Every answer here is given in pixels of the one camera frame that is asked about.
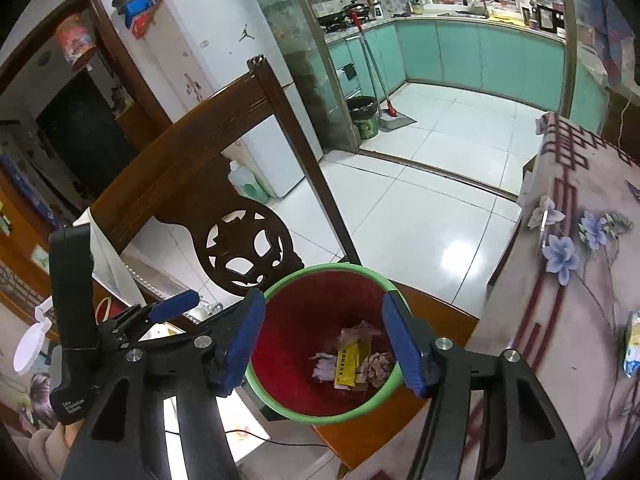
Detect black green kitchen bin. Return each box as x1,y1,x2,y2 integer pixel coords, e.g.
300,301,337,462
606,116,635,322
346,96,379,141

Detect blue red box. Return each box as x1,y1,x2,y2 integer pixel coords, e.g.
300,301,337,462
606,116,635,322
124,0,157,39

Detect crumpled pale paper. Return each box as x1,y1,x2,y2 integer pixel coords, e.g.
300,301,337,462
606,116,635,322
310,352,342,384

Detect white plastic object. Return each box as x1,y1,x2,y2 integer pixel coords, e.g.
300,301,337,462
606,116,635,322
14,296,54,376

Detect white refrigerator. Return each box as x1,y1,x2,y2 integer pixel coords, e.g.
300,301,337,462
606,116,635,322
111,0,323,201

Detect crumpled pink paper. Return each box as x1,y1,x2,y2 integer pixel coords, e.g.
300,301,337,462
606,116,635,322
341,321,383,346

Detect glass sliding door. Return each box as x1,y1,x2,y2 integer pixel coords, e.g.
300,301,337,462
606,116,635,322
250,0,362,154

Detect person's left forearm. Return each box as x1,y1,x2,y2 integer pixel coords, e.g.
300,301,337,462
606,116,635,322
10,420,83,480

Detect yellow blue snack packet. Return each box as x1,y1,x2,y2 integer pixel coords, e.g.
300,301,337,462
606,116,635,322
621,311,640,380

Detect white cloth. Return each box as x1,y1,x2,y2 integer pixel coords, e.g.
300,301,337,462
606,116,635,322
74,207,147,307

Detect red handled broom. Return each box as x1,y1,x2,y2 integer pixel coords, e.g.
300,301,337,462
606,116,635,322
349,11,401,117

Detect pearl bead strand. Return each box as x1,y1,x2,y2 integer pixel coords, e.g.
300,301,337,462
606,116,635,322
121,255,201,311

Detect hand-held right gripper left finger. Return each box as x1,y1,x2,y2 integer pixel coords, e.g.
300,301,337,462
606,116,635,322
60,287,267,480

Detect yellow paper packet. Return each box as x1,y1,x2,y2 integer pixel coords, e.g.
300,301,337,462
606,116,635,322
334,341,372,392

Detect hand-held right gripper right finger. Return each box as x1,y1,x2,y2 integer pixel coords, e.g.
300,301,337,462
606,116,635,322
381,291,587,480

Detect carved wooden chair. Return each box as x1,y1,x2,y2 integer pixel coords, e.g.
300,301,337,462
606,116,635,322
90,56,482,473

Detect crumpled brown paper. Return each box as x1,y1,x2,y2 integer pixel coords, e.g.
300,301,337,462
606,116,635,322
357,351,397,389

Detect red paper decoration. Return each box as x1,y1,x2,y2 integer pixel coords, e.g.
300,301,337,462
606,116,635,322
54,14,97,70

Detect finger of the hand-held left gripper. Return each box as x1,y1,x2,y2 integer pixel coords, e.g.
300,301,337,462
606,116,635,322
114,289,200,343

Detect grey dustpan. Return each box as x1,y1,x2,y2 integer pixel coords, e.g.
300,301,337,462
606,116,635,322
361,35,417,132

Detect red bin with green rim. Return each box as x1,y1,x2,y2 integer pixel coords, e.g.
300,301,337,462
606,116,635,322
245,263,405,427

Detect green detergent bottle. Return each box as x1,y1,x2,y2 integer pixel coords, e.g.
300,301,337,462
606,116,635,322
227,160,271,204

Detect teal kitchen cabinets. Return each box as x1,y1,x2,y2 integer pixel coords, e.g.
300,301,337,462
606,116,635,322
327,17,608,136

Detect black cable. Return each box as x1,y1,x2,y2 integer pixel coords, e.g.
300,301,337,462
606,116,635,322
164,429,327,449

